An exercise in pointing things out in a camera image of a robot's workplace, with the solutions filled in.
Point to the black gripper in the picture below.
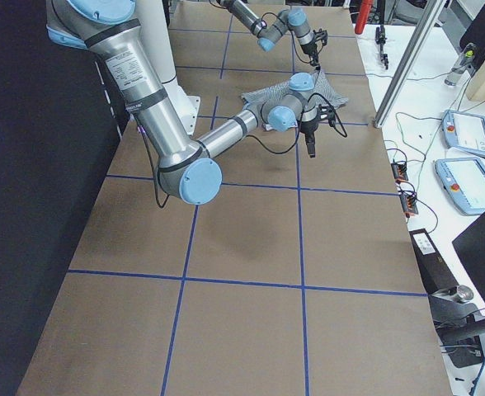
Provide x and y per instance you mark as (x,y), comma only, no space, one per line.
(310,51)
(308,127)

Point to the striped polo shirt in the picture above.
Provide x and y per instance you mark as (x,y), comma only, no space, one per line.
(283,105)

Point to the black folded tripod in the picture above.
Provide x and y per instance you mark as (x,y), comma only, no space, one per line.
(380,34)

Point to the red cylinder object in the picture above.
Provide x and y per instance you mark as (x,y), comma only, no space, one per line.
(363,15)

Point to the orange connector block upper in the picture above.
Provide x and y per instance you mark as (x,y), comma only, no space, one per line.
(399,171)

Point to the orange connector block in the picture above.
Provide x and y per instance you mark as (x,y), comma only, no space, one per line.
(399,171)
(408,201)

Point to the orange connector block lower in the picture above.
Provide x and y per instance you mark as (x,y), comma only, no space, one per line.
(408,201)

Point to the clear water bottle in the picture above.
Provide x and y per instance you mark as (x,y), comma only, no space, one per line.
(462,63)

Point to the upper teach pendant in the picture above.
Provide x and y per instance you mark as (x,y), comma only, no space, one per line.
(465,131)

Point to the teach pendant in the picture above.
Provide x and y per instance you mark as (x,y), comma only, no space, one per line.
(464,181)
(465,131)

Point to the lower teach pendant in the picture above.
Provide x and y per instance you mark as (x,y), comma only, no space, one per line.
(464,181)

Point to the black box with label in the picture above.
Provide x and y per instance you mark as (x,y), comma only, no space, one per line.
(435,274)

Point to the aluminium frame post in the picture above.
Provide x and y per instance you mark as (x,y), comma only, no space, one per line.
(410,55)

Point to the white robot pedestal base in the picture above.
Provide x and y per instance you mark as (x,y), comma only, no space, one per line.
(155,39)

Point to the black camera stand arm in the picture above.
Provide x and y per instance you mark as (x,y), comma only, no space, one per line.
(459,324)

